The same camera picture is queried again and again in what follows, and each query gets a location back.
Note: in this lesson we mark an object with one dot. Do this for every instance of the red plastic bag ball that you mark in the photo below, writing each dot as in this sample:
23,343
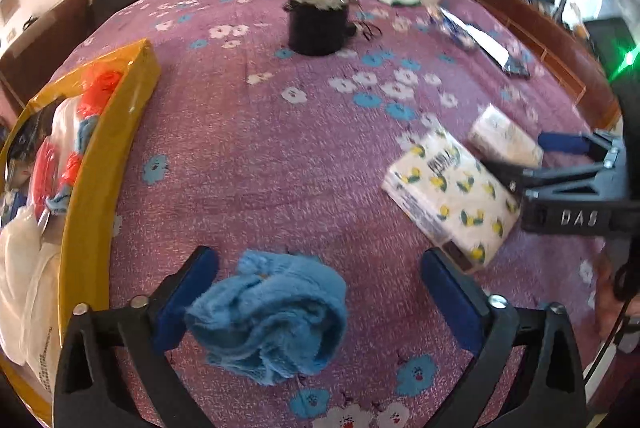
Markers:
98,84

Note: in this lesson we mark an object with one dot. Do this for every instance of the yellow red sponge pack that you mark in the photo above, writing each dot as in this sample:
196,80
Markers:
43,174

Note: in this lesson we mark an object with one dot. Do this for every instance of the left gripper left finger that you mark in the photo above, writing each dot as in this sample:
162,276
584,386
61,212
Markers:
89,389

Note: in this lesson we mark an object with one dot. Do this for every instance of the bare right hand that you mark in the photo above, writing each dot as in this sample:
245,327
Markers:
606,306

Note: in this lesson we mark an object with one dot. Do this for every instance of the lemon print tissue pack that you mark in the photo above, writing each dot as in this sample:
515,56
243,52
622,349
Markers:
453,199

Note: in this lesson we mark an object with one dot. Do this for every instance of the small blue cloth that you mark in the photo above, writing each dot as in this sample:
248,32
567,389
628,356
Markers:
277,317

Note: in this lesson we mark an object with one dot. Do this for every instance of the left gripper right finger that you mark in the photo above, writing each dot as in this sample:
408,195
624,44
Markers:
546,389

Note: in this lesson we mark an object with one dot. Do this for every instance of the purple floral tablecloth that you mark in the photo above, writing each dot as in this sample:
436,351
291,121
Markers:
245,144

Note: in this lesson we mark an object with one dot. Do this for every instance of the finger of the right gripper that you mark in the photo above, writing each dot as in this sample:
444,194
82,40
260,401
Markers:
594,145
575,179

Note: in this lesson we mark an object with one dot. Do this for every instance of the black smartphone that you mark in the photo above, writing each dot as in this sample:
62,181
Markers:
508,64

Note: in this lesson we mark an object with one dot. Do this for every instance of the black electric motor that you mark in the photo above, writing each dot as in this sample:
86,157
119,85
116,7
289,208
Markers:
319,28

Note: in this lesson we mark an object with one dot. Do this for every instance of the white towel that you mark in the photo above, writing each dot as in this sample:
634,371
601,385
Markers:
29,297

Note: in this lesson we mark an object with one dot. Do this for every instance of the wooden sideboard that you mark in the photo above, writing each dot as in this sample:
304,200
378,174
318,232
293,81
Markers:
564,56

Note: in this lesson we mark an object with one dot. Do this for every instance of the yellow edged cardboard tray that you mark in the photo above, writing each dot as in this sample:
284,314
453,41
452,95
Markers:
87,235

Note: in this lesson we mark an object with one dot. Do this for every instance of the white tissue pack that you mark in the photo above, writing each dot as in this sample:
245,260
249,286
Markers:
499,139

